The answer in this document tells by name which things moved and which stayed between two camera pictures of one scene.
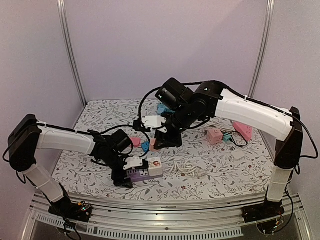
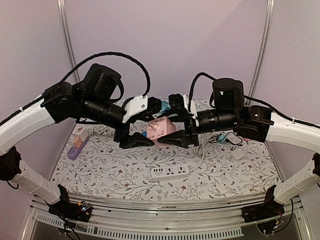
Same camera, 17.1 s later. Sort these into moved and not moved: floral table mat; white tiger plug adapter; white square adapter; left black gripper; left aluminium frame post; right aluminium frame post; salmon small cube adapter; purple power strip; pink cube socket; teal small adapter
Moved: teal small adapter; white tiger plug adapter; pink cube socket; purple power strip; salmon small cube adapter; left black gripper
Not moved: white square adapter; left aluminium frame post; floral table mat; right aluminium frame post
